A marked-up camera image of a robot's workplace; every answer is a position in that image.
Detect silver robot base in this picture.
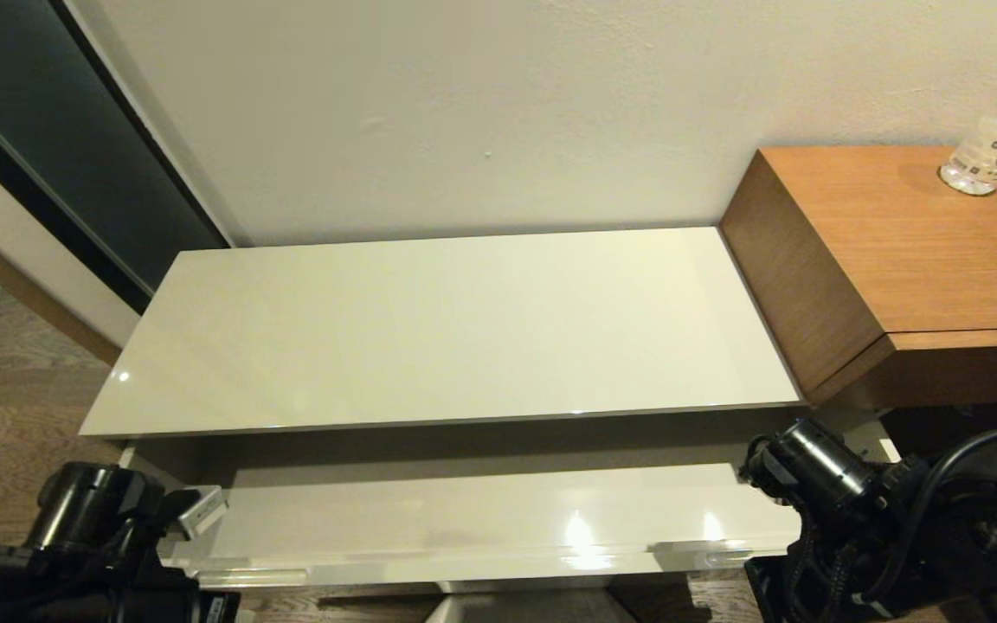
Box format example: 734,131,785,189
425,580,638,623

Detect brown wooden desk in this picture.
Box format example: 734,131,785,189
719,145,997,408

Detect clear plastic water bottle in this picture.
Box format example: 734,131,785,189
940,61,997,196

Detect dark glass door panel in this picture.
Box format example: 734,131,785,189
0,0,233,314

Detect white glossy low cabinet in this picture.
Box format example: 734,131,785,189
79,227,804,438

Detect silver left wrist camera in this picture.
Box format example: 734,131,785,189
171,486,229,539

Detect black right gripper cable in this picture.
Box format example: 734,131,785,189
862,424,997,607

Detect wooden wall trim strip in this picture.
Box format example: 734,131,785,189
0,208,123,364

